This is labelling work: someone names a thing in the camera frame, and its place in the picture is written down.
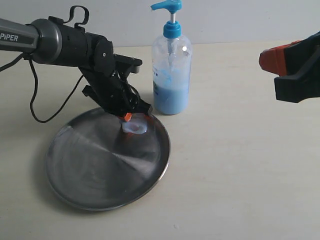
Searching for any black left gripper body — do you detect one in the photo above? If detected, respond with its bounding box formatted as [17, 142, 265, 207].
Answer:
[79, 67, 140, 118]

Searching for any blue pump soap bottle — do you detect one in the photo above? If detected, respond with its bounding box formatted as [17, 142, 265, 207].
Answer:
[150, 0, 193, 115]

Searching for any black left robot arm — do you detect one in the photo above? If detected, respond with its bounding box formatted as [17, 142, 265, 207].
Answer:
[0, 10, 153, 121]

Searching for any round stainless steel plate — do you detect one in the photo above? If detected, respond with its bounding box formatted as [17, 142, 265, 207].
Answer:
[44, 107, 171, 211]

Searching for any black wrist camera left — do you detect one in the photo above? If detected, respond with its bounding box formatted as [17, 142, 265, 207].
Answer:
[113, 54, 143, 74]

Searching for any blue soap puddle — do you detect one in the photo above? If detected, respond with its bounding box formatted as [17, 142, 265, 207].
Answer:
[121, 113, 148, 135]

